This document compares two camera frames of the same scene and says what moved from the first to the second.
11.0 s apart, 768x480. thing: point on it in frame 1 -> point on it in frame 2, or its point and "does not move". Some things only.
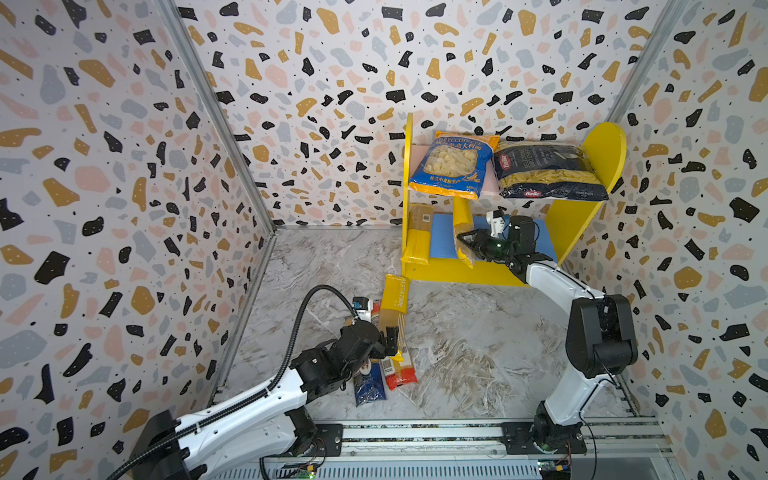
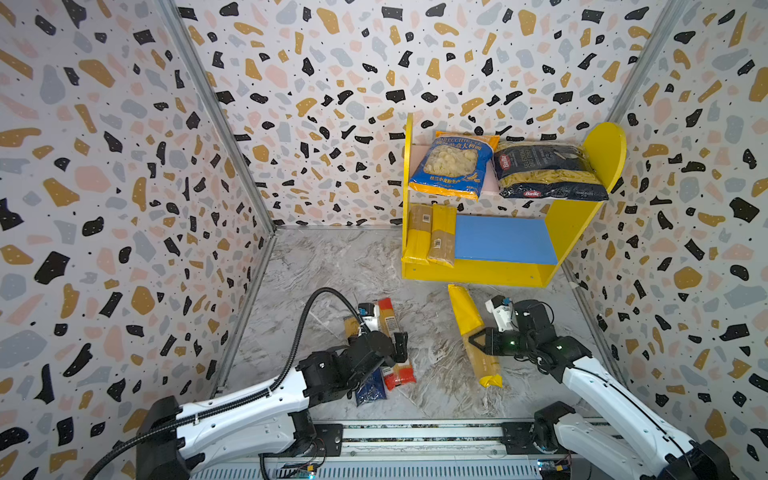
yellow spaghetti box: x=393 y=311 -> x=470 y=324
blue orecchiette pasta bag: x=454 y=164 does not move
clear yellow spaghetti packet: x=462 y=224 -> x=443 y=235
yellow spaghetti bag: x=420 y=222 does not move
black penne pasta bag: x=548 y=170 does not move
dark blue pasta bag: x=369 y=388 does not move
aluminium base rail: x=603 y=448 does not move
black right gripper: x=488 y=247 -> x=492 y=341
